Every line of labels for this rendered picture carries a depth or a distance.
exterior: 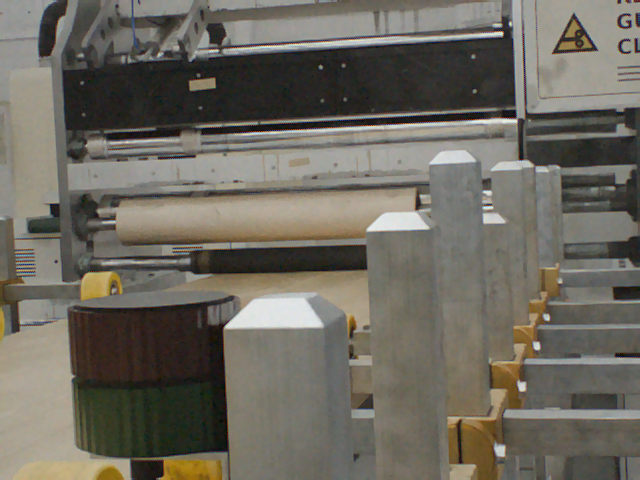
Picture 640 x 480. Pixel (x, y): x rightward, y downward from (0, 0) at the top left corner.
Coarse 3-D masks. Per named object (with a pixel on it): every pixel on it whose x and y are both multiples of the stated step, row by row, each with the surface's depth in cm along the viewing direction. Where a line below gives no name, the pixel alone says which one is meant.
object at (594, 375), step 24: (360, 360) 123; (528, 360) 118; (552, 360) 117; (576, 360) 117; (600, 360) 116; (624, 360) 115; (360, 384) 120; (528, 384) 116; (552, 384) 116; (576, 384) 115; (600, 384) 115; (624, 384) 114
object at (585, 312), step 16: (560, 304) 164; (576, 304) 164; (592, 304) 163; (608, 304) 163; (624, 304) 162; (560, 320) 164; (576, 320) 164; (592, 320) 163; (608, 320) 163; (624, 320) 163
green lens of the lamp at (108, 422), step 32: (192, 384) 39; (224, 384) 40; (96, 416) 39; (128, 416) 39; (160, 416) 39; (192, 416) 39; (224, 416) 40; (96, 448) 40; (128, 448) 39; (160, 448) 39; (192, 448) 39
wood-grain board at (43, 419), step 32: (192, 288) 279; (224, 288) 275; (256, 288) 271; (288, 288) 268; (320, 288) 264; (352, 288) 261; (64, 320) 225; (0, 352) 185; (32, 352) 184; (64, 352) 182; (0, 384) 155; (32, 384) 154; (64, 384) 153; (0, 416) 133; (32, 416) 132; (64, 416) 131; (0, 448) 117; (32, 448) 116; (64, 448) 115
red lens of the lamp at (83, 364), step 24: (72, 312) 40; (120, 312) 39; (144, 312) 39; (168, 312) 39; (192, 312) 39; (216, 312) 40; (72, 336) 40; (96, 336) 39; (120, 336) 39; (144, 336) 39; (168, 336) 39; (192, 336) 39; (216, 336) 40; (72, 360) 41; (96, 360) 39; (120, 360) 39; (144, 360) 39; (168, 360) 39; (192, 360) 39; (216, 360) 40
